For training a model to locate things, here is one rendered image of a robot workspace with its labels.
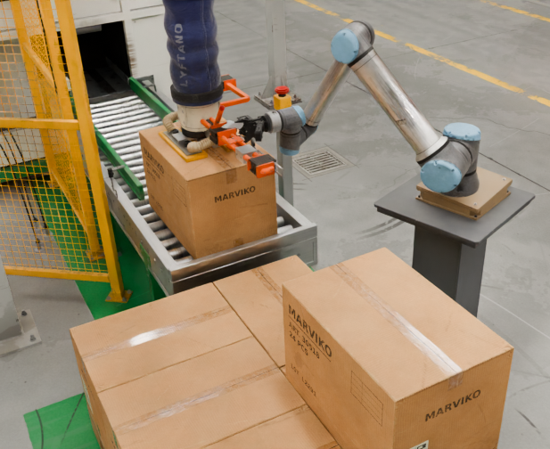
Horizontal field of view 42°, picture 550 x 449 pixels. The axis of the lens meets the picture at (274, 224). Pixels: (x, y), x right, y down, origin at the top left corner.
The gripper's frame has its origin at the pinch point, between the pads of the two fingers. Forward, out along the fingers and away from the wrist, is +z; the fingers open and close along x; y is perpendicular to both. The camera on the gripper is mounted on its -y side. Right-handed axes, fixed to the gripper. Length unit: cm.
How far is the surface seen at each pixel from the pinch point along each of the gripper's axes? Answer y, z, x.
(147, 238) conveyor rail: 19, 34, -48
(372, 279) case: -99, -5, -14
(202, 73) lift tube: 17.4, 0.7, 21.6
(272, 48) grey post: 271, -158, -61
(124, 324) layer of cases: -29, 60, -53
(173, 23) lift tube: 22.7, 9.0, 42.3
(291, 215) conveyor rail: 3, -30, -48
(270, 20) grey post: 272, -158, -38
